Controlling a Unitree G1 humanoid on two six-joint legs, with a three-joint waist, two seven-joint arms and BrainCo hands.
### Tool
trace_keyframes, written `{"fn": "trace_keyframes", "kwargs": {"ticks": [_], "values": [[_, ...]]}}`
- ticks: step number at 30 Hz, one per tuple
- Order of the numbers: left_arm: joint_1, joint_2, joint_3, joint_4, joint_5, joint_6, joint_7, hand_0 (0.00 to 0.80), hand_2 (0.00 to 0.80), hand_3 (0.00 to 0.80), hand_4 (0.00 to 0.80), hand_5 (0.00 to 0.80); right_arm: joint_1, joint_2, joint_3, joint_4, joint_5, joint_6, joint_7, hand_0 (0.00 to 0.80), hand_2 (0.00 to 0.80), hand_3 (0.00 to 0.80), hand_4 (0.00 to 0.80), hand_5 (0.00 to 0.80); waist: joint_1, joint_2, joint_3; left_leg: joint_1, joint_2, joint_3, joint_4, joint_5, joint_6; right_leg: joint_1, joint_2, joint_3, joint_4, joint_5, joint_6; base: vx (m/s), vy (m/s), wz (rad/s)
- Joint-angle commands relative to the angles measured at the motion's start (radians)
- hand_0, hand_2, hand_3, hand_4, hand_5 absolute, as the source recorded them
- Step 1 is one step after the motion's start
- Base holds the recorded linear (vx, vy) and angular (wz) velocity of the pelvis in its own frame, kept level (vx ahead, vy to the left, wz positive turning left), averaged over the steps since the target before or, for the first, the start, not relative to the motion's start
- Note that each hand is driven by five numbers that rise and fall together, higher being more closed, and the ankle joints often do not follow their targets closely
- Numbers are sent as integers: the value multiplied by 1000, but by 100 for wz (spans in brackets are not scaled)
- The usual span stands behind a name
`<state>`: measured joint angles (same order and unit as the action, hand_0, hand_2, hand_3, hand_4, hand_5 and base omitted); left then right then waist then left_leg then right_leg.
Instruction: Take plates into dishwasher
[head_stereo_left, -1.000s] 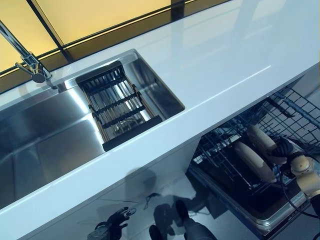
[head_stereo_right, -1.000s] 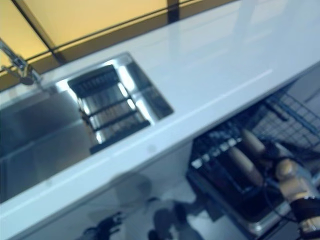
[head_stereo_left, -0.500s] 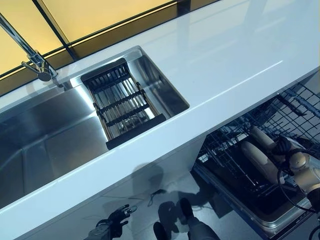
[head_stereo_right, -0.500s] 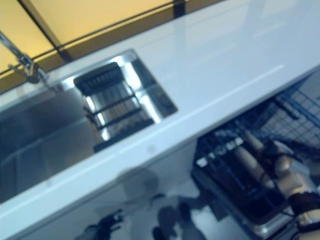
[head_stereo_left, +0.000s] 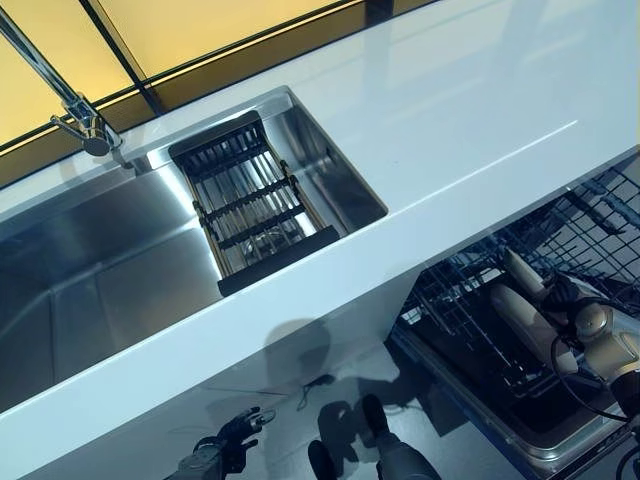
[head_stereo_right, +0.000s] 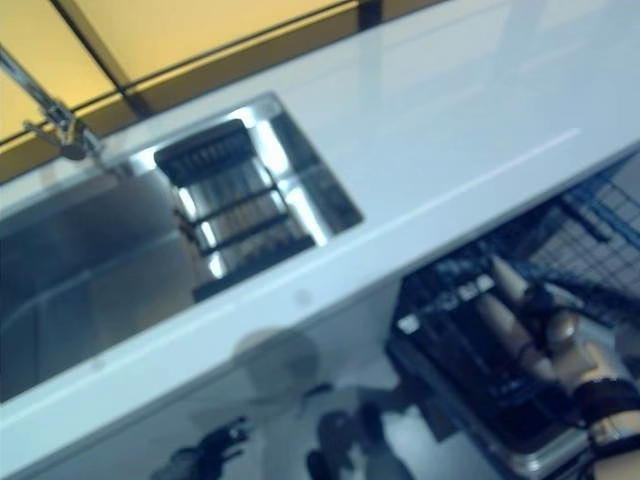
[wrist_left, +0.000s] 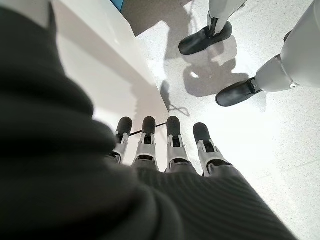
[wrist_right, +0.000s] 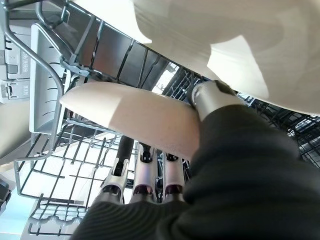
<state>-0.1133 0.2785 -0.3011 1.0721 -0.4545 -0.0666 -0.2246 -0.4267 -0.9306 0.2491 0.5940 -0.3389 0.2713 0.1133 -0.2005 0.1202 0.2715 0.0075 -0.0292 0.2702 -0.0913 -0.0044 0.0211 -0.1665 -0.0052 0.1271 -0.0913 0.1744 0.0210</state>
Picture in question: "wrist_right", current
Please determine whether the grey plastic cutlery basket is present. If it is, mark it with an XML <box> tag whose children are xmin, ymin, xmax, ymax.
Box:
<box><xmin>29</xmin><ymin>23</ymin><xmax>76</xmax><ymax>134</ymax></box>

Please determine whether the cream round plate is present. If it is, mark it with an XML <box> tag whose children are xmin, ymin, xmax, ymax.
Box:
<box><xmin>59</xmin><ymin>81</ymin><xmax>201</xmax><ymax>161</ymax></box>
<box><xmin>69</xmin><ymin>0</ymin><xmax>320</xmax><ymax>114</ymax></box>

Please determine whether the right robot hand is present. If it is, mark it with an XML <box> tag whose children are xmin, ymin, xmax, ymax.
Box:
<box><xmin>70</xmin><ymin>79</ymin><xmax>320</xmax><ymax>240</ymax></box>

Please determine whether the black wire dishwasher rack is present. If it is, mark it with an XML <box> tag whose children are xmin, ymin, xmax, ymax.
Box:
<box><xmin>0</xmin><ymin>0</ymin><xmax>320</xmax><ymax>236</ymax></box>

